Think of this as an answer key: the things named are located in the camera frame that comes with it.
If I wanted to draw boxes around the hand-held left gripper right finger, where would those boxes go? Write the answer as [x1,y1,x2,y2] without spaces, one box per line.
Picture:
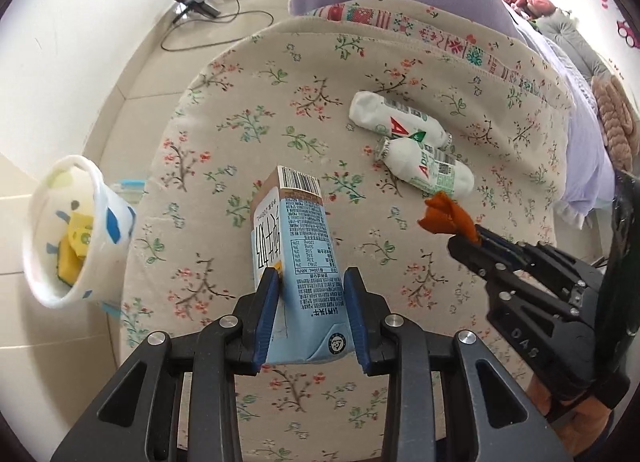
[343,266,573,462]

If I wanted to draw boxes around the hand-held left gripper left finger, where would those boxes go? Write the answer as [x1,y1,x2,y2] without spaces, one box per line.
[50,266,281,462]

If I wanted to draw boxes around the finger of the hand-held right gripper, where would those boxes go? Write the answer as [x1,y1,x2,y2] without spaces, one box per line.
[447,235,576,315]
[475,225,601,288]

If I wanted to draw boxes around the orange wrapper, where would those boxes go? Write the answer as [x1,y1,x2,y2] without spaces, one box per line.
[419,192,482,245]

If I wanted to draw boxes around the blue milk carton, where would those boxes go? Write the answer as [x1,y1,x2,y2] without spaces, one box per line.
[250,165,351,365]

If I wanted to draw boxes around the white bin with blue marks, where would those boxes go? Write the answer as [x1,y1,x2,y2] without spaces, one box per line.
[22,155,137,308]

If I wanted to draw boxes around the green and yellow sponge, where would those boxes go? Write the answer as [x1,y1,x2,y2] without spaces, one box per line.
[57,237,83,288]

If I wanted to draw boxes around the person's right forearm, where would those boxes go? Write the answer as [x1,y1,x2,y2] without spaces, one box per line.
[525,382,618,462]

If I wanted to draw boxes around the white plastic bottle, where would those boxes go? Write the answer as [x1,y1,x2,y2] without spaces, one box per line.
[349,91,451,149]
[376,136,475,199]

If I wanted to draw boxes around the floral table cover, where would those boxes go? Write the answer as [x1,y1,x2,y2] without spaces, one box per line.
[120,0,576,462]

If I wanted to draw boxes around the grey plush toy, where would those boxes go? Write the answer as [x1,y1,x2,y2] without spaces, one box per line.
[537,10,608,80]

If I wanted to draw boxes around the pink plush toy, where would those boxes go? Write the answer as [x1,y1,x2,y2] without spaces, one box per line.
[502,0,557,18]

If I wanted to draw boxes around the black floor device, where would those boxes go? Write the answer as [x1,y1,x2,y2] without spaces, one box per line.
[172,0,221,23]

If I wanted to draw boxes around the pink wall sticker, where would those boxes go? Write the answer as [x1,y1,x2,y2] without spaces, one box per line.
[617,20,640,48]

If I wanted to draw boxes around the black floor cable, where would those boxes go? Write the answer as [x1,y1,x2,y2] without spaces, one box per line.
[160,10,276,52]

